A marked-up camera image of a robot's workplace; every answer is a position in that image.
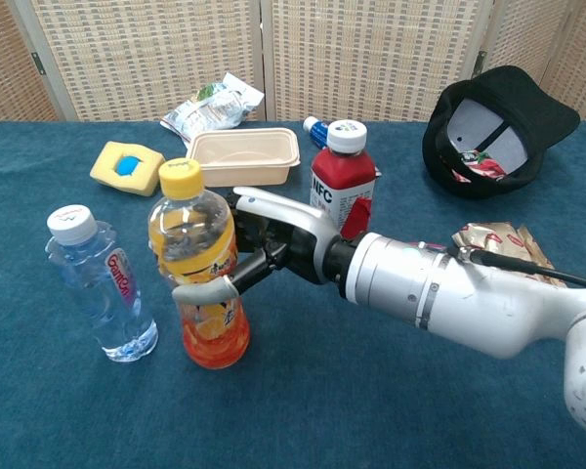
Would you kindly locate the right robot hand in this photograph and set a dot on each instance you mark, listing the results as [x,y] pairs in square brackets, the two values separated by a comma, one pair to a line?
[298,244]

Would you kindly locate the red NFC juice bottle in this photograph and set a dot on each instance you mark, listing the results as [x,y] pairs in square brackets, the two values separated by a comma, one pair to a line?
[342,171]

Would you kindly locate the orange drink bottle yellow cap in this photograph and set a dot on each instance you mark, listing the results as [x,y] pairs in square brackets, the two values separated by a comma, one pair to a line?
[210,337]

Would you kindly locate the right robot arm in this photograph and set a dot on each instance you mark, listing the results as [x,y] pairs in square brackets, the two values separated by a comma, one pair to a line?
[444,298]

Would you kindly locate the beige plastic food container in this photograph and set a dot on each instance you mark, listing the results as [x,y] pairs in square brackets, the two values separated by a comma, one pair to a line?
[254,166]

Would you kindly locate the small blue bottle white cap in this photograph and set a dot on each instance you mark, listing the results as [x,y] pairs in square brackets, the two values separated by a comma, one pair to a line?
[317,131]

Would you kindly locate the crumpled white green snack bag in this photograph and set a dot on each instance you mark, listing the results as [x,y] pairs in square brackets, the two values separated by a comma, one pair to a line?
[210,110]

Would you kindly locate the teal tablecloth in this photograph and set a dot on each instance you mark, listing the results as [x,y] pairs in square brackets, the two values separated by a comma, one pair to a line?
[322,415]

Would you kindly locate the gold foil wrapper red logos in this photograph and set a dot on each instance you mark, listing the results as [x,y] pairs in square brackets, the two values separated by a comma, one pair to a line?
[488,237]

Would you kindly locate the woven folding screen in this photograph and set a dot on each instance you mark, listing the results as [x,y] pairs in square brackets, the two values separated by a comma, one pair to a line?
[371,58]

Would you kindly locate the clear water bottle white cap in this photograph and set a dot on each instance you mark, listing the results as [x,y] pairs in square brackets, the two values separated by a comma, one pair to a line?
[102,293]

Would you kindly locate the red snack packet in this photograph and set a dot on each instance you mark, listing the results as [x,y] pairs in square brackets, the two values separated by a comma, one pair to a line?
[488,168]

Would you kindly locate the yellow foam block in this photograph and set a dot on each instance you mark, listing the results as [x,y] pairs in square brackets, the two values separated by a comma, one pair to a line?
[102,171]

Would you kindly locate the metal screen hinge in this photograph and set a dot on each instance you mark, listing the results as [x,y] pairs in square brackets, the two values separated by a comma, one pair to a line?
[479,62]
[38,63]

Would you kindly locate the black baseball cap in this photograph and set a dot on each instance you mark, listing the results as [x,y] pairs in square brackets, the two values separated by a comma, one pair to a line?
[517,98]

